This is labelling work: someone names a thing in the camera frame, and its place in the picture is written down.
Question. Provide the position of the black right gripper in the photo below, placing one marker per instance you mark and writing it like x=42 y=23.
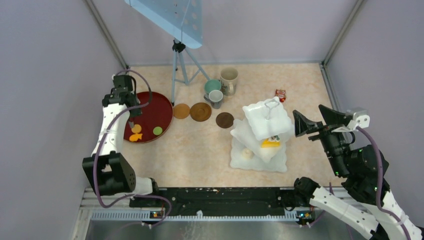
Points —
x=334 y=121

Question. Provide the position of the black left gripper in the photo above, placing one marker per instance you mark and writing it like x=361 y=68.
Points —
x=136 y=112

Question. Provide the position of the yellow cheesecake slice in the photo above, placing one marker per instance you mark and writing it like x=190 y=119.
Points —
x=271 y=142

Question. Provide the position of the orange fish-shaped cookie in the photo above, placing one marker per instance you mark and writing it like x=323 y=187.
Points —
x=136 y=137

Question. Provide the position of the round green macaron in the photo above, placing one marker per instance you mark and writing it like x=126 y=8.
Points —
x=157 y=131

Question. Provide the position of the white cream puff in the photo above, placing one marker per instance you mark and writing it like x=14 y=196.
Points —
x=247 y=154

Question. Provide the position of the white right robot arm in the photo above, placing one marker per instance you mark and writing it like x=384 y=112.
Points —
x=363 y=169

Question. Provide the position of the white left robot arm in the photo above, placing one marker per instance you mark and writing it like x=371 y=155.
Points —
x=107 y=170

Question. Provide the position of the round beige biscuit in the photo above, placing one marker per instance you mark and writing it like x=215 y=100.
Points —
x=136 y=129

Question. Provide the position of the round red lacquer tray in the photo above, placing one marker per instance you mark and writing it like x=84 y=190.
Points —
x=159 y=113

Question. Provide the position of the white tiered serving stand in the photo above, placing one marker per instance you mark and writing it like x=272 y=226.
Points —
x=261 y=120

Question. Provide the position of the light wooden coaster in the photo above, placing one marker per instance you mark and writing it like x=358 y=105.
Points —
x=181 y=111

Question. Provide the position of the blue tripod stand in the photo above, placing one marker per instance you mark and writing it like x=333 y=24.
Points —
x=178 y=63

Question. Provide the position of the medium brown wooden coaster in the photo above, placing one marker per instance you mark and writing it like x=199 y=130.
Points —
x=200 y=112

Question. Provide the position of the teal ceramic cup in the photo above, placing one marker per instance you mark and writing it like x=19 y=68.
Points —
x=212 y=85

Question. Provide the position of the blue perforated panel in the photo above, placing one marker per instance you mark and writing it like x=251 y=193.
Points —
x=182 y=19

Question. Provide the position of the grey ceramic cup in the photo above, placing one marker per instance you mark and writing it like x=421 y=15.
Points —
x=215 y=98

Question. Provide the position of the dark brown wooden coaster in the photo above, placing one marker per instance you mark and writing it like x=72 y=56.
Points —
x=224 y=120

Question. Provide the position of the beige ceramic mug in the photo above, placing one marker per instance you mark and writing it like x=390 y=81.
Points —
x=229 y=79

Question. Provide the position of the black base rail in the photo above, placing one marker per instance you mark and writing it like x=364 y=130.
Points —
x=225 y=201

